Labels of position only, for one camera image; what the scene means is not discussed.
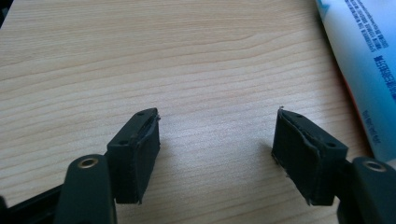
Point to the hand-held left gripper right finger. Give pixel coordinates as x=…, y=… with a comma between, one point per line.
x=311, y=161

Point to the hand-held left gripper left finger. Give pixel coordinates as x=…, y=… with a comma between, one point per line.
x=132, y=161

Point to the white and blue tube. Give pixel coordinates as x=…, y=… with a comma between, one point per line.
x=365, y=71

